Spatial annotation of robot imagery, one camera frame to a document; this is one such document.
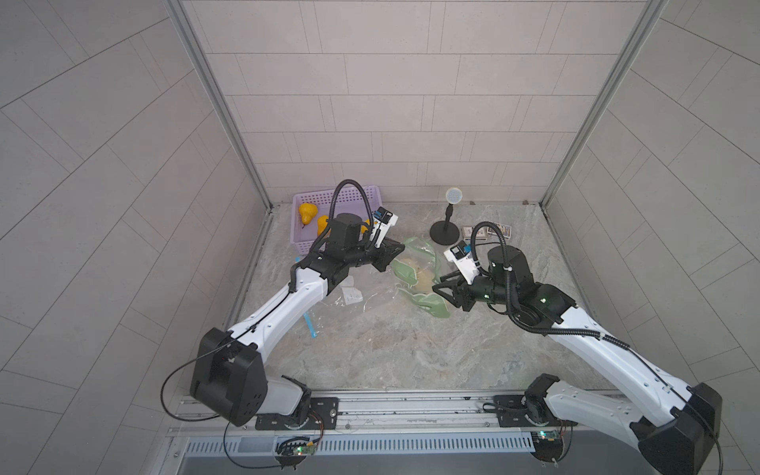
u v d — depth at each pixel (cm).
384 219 66
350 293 84
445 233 100
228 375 39
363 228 62
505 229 108
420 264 84
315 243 61
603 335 45
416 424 71
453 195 88
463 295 60
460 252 61
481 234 105
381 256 67
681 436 36
